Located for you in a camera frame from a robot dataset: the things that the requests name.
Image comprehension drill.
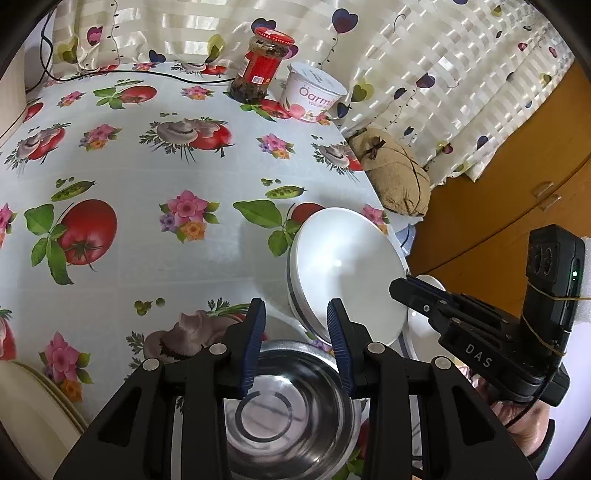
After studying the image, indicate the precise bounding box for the cream curtain with heart print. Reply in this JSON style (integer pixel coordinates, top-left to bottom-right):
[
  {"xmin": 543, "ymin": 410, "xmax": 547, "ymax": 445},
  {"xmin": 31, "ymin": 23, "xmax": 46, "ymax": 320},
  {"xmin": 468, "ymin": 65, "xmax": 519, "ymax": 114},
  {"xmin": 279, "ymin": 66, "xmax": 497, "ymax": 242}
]
[{"xmin": 51, "ymin": 0, "xmax": 578, "ymax": 185}]

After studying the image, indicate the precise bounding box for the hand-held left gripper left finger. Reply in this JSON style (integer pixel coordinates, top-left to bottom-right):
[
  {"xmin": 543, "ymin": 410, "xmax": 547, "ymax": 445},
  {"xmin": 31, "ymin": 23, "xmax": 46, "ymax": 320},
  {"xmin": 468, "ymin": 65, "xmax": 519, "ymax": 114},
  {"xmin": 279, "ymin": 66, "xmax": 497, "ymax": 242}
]
[{"xmin": 53, "ymin": 298, "xmax": 267, "ymax": 480}]

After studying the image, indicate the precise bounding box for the stainless steel bowl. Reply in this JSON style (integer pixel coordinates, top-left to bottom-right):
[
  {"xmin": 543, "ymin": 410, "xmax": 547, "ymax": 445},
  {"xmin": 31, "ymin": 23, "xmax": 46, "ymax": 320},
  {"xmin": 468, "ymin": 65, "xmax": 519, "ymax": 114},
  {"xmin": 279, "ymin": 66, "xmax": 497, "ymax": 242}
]
[{"xmin": 222, "ymin": 339, "xmax": 363, "ymax": 480}]

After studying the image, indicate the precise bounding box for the red-lidded chili sauce jar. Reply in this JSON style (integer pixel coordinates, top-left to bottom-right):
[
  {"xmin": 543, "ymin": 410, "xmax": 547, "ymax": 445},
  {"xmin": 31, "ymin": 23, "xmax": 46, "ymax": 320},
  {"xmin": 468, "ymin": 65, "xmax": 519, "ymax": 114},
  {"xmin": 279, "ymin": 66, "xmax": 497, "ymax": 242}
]
[{"xmin": 229, "ymin": 27, "xmax": 295, "ymax": 104}]

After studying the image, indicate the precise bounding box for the person's right hand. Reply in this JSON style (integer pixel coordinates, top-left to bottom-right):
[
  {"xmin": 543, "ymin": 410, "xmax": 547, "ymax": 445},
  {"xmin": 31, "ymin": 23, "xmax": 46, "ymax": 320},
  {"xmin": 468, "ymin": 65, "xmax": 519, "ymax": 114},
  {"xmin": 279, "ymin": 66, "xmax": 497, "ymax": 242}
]
[{"xmin": 478, "ymin": 376, "xmax": 555, "ymax": 455}]

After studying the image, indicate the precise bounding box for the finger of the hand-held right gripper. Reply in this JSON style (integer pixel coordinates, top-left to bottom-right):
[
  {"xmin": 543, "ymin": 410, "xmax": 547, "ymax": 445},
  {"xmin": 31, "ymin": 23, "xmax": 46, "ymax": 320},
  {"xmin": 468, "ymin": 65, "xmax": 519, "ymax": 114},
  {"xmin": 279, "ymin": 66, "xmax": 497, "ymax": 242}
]
[
  {"xmin": 389, "ymin": 277, "xmax": 462, "ymax": 330},
  {"xmin": 409, "ymin": 276, "xmax": 462, "ymax": 310}
]

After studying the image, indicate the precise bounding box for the white yogurt cup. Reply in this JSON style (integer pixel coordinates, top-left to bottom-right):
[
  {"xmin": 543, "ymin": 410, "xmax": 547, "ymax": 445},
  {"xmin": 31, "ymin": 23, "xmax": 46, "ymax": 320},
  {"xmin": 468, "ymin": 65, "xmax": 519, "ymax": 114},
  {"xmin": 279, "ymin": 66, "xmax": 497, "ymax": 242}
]
[{"xmin": 279, "ymin": 62, "xmax": 348, "ymax": 124}]

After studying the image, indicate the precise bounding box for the metal cabinet handle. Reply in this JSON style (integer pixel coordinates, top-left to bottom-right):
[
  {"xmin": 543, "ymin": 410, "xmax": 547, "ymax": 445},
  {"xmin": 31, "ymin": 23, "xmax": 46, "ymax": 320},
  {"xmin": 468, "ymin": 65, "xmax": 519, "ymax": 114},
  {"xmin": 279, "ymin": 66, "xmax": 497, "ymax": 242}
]
[{"xmin": 531, "ymin": 182, "xmax": 561, "ymax": 210}]

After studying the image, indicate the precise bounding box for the black power cable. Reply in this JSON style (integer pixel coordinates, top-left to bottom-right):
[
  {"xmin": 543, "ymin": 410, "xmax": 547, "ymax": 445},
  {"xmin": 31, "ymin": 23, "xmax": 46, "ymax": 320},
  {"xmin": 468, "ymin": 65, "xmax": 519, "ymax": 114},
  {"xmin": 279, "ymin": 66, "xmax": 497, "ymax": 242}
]
[{"xmin": 0, "ymin": 18, "xmax": 241, "ymax": 139}]

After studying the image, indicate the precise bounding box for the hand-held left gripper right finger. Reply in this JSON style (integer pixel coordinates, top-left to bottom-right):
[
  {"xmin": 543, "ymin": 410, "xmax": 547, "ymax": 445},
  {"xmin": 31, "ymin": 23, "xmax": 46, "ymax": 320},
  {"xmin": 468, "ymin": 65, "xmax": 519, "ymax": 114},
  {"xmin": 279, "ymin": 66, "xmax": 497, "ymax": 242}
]
[{"xmin": 326, "ymin": 298, "xmax": 539, "ymax": 480}]

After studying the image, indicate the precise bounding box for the wooden cabinet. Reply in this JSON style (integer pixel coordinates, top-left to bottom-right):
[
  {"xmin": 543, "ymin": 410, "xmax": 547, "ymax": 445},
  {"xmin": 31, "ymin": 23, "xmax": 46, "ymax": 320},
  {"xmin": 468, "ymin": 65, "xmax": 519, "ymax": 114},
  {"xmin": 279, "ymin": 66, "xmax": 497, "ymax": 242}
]
[{"xmin": 409, "ymin": 60, "xmax": 591, "ymax": 319}]

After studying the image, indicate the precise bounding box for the floral vegetable print tablecloth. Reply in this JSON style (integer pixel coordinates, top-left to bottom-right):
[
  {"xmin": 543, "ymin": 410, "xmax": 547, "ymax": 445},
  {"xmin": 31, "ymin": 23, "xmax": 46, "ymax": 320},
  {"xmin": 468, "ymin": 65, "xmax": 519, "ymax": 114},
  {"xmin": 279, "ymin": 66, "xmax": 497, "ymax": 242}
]
[{"xmin": 0, "ymin": 60, "xmax": 409, "ymax": 480}]

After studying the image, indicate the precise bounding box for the pale blue plastic bag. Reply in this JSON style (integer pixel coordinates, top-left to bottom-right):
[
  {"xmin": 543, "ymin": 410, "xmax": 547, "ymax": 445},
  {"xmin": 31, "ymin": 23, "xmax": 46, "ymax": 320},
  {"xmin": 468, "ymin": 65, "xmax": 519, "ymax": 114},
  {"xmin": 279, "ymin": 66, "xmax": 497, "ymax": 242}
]
[{"xmin": 397, "ymin": 217, "xmax": 421, "ymax": 254}]

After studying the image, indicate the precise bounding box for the burlap drawstring bag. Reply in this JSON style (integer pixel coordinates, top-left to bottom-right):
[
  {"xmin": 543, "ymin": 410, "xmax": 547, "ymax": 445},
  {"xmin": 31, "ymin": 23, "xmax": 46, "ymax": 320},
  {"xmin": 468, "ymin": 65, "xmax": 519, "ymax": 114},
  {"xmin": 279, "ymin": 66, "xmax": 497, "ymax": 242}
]
[{"xmin": 347, "ymin": 128, "xmax": 432, "ymax": 217}]

